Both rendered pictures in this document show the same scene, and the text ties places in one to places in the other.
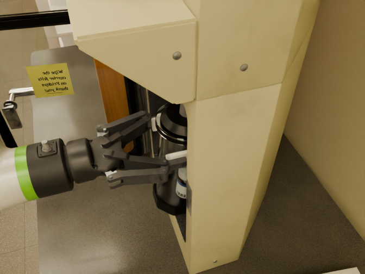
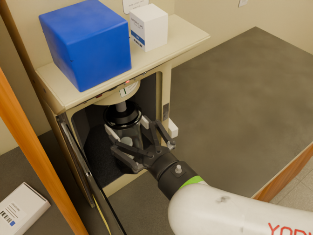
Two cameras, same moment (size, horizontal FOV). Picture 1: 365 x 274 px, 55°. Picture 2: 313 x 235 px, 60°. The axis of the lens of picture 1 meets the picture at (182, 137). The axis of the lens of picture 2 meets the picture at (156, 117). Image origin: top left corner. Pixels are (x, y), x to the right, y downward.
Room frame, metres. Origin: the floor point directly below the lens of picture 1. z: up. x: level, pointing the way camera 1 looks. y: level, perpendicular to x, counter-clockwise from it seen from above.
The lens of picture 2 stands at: (0.54, 0.51, 1.80)
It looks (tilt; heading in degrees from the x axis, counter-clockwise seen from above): 48 degrees down; 250
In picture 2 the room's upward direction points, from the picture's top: straight up
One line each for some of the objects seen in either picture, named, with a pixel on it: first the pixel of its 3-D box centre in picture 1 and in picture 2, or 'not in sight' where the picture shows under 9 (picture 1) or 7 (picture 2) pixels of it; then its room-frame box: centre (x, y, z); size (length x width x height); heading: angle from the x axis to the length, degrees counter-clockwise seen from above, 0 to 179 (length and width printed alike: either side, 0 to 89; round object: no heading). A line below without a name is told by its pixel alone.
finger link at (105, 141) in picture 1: (127, 135); (133, 151); (0.46, 0.10, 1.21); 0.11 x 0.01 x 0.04; 136
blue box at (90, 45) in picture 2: not in sight; (87, 44); (0.52, 0.11, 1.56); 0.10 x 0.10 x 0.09; 18
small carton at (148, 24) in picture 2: not in sight; (148, 27); (0.40, 0.07, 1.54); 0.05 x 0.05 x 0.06; 15
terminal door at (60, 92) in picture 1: (65, 103); (105, 220); (0.57, 0.25, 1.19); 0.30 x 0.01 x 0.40; 101
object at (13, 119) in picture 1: (12, 117); not in sight; (0.53, 0.35, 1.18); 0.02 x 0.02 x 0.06; 11
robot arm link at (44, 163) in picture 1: (52, 165); (178, 180); (0.38, 0.22, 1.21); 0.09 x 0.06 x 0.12; 18
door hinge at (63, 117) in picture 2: (142, 94); (80, 167); (0.60, 0.09, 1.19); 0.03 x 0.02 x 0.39; 18
